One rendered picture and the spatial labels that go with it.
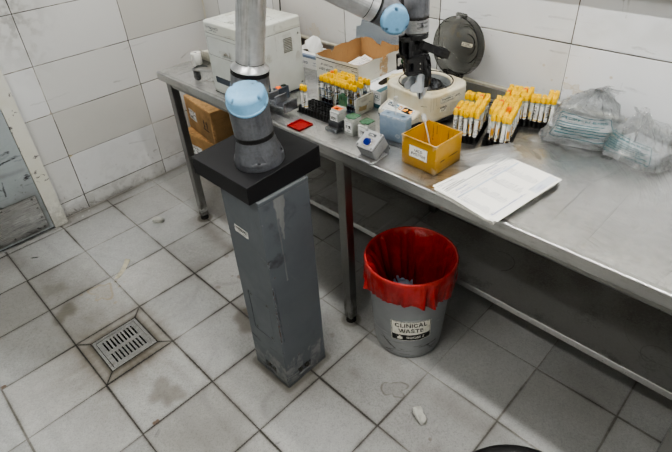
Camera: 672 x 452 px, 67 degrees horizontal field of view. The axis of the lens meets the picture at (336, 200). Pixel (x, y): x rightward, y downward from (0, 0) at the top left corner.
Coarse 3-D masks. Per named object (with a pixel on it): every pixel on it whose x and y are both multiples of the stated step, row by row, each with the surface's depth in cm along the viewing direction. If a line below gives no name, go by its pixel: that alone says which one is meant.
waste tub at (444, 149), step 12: (408, 132) 157; (420, 132) 162; (432, 132) 164; (444, 132) 160; (456, 132) 156; (408, 144) 156; (420, 144) 152; (432, 144) 166; (444, 144) 150; (456, 144) 155; (408, 156) 158; (420, 156) 154; (432, 156) 150; (444, 156) 153; (456, 156) 158; (420, 168) 156; (432, 168) 153; (444, 168) 156
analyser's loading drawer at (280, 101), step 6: (276, 90) 197; (270, 96) 196; (276, 96) 192; (282, 96) 194; (270, 102) 195; (276, 102) 193; (282, 102) 195; (288, 102) 190; (294, 102) 192; (282, 108) 190; (288, 108) 191; (294, 108) 193
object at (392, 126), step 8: (384, 112) 169; (392, 112) 168; (384, 120) 168; (392, 120) 166; (400, 120) 164; (408, 120) 165; (384, 128) 170; (392, 128) 168; (400, 128) 166; (408, 128) 166; (384, 136) 172; (392, 136) 170; (400, 136) 167; (392, 144) 169; (400, 144) 169
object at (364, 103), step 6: (318, 90) 198; (330, 90) 194; (366, 90) 193; (318, 96) 200; (324, 96) 198; (348, 96) 189; (360, 96) 188; (366, 96) 189; (372, 96) 192; (360, 102) 188; (366, 102) 191; (372, 102) 193; (360, 108) 189; (366, 108) 192; (372, 108) 195; (360, 114) 191
